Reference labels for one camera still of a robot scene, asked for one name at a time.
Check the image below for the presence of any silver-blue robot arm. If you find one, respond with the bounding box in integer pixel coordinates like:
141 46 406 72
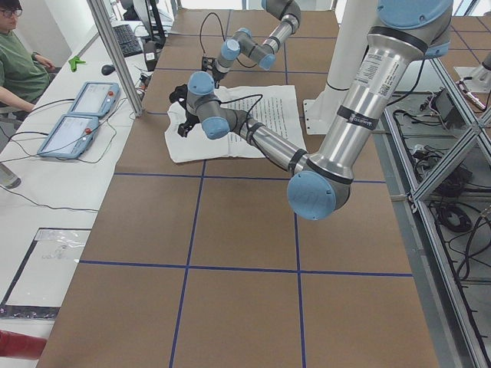
170 1 452 220
211 0 302 87

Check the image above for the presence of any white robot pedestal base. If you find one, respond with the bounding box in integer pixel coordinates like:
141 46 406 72
304 0 377 135

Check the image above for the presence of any plastic-bagged white garment package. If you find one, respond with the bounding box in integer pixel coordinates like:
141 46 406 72
1 228 91 320

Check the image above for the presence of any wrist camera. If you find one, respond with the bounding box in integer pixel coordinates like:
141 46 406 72
169 84 188 108

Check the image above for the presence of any black keyboard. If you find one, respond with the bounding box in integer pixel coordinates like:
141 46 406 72
113 24 143 58

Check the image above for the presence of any white long-sleeve printed shirt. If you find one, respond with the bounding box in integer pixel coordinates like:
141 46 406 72
165 85 306 163

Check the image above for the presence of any person in green shirt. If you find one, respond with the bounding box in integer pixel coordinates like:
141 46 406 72
1 1 57 120

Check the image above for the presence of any far blue teach pendant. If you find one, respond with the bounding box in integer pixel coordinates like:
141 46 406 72
68 81 120 117

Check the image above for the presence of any brown paper table cover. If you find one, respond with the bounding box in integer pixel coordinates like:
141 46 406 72
36 9 491 368

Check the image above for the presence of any blue teach pendant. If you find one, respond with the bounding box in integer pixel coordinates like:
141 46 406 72
37 114 100 159
68 81 120 117

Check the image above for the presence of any near blue teach pendant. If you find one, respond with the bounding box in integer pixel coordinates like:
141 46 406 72
37 114 100 159

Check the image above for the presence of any aluminium frame rail structure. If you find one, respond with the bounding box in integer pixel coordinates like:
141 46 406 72
379 15 491 368

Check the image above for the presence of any red object at edge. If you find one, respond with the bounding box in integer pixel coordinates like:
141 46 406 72
1 330 47 360

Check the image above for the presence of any green plastic clip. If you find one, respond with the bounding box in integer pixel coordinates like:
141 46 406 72
68 56 86 72

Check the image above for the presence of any black computer mouse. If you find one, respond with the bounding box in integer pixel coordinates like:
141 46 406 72
101 64 115 76

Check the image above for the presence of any aluminium frame post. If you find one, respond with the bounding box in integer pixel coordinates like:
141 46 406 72
87 0 143 117

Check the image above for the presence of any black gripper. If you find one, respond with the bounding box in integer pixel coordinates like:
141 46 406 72
177 111 199 137
212 69 226 82

